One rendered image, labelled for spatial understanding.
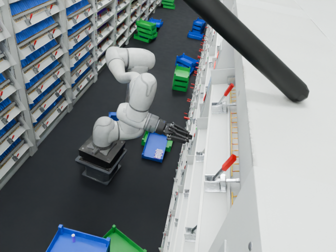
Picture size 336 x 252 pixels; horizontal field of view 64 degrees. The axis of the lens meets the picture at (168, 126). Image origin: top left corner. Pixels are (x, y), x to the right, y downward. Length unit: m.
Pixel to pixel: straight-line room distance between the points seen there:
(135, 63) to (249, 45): 1.47
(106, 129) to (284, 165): 1.83
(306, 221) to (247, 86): 0.19
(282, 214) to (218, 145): 0.42
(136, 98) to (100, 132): 0.86
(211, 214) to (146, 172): 2.00
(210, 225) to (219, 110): 0.34
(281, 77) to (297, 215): 0.17
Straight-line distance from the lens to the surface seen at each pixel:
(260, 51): 0.32
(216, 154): 0.60
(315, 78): 0.46
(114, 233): 2.11
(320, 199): 0.25
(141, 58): 1.76
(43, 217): 2.24
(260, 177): 0.23
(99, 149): 2.15
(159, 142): 2.65
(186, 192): 0.99
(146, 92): 1.20
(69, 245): 1.73
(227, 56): 0.84
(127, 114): 1.30
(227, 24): 0.31
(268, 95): 0.35
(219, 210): 0.50
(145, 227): 2.15
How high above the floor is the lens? 1.85
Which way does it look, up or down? 38 degrees down
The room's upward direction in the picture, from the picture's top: 12 degrees clockwise
